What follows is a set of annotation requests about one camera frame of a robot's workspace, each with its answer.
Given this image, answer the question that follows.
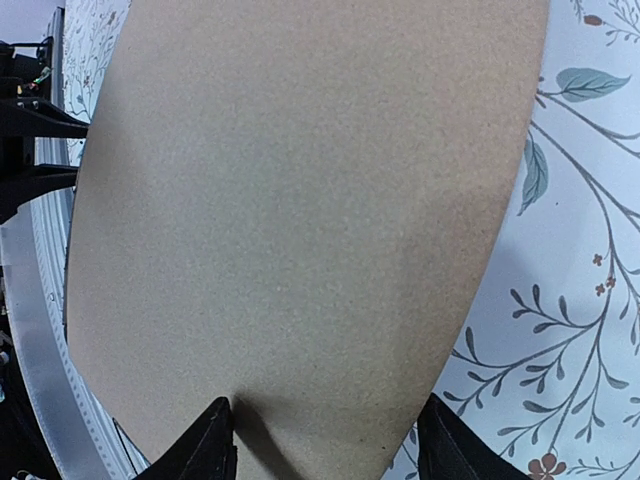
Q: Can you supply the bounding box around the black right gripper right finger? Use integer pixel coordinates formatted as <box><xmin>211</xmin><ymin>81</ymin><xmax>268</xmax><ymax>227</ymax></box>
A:
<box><xmin>417</xmin><ymin>394</ymin><xmax>528</xmax><ymax>480</ymax></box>

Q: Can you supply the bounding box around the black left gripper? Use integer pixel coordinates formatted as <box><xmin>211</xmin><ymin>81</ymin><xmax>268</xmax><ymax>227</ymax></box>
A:
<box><xmin>0</xmin><ymin>39</ymin><xmax>89</xmax><ymax>223</ymax></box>

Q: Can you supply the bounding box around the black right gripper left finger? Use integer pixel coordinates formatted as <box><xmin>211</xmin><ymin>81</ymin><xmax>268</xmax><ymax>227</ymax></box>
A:
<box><xmin>135</xmin><ymin>397</ymin><xmax>238</xmax><ymax>480</ymax></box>

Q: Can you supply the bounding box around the brown cardboard box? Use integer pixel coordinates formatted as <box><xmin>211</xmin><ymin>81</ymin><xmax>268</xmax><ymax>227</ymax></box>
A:
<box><xmin>67</xmin><ymin>1</ymin><xmax>548</xmax><ymax>479</ymax></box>

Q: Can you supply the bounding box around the floral white table mat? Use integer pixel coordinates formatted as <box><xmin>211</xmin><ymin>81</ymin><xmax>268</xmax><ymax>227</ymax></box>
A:
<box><xmin>62</xmin><ymin>0</ymin><xmax>640</xmax><ymax>480</ymax></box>

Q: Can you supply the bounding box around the aluminium front rail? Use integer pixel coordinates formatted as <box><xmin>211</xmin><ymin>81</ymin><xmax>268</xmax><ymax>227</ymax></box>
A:
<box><xmin>1</xmin><ymin>1</ymin><xmax>149</xmax><ymax>479</ymax></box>

